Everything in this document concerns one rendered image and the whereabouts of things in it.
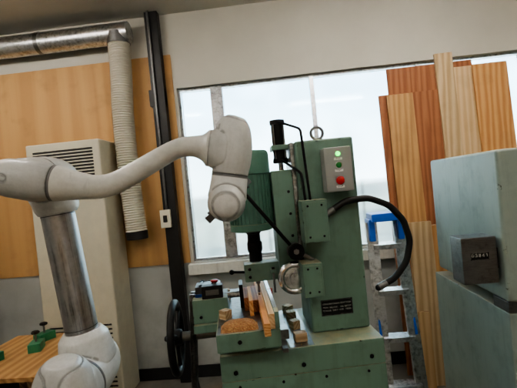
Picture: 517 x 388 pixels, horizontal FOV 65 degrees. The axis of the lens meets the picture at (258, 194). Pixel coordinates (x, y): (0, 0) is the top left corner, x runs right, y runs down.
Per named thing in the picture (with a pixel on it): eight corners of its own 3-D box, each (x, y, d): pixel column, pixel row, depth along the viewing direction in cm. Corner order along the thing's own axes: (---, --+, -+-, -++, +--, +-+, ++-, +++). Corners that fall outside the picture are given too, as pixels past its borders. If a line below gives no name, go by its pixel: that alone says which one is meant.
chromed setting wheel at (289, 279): (278, 295, 149) (275, 262, 149) (311, 291, 150) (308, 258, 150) (280, 297, 146) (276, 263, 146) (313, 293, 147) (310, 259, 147)
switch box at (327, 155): (323, 192, 150) (319, 149, 150) (349, 189, 151) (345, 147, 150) (327, 192, 144) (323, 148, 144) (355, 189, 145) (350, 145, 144)
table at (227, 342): (201, 304, 189) (201, 292, 189) (266, 297, 191) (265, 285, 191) (188, 358, 129) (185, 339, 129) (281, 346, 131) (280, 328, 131)
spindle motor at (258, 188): (231, 230, 168) (223, 155, 167) (272, 226, 169) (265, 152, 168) (231, 235, 150) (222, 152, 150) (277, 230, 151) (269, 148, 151)
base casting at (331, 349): (225, 336, 182) (222, 316, 181) (349, 321, 185) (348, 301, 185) (221, 384, 137) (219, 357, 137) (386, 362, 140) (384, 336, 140)
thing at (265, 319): (254, 288, 187) (253, 279, 187) (258, 288, 187) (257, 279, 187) (265, 336, 125) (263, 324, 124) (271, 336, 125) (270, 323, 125)
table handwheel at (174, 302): (161, 296, 149) (164, 382, 139) (215, 290, 150) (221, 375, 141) (175, 302, 176) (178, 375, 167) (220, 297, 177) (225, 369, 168)
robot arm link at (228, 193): (243, 222, 119) (248, 177, 119) (244, 226, 104) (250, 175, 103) (206, 217, 118) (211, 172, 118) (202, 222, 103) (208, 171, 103)
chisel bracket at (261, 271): (245, 282, 163) (243, 262, 163) (279, 279, 164) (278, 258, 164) (245, 286, 156) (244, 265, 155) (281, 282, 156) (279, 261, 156)
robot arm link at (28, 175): (46, 158, 105) (68, 160, 118) (-25, 149, 104) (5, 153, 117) (41, 208, 105) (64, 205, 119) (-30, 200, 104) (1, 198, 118)
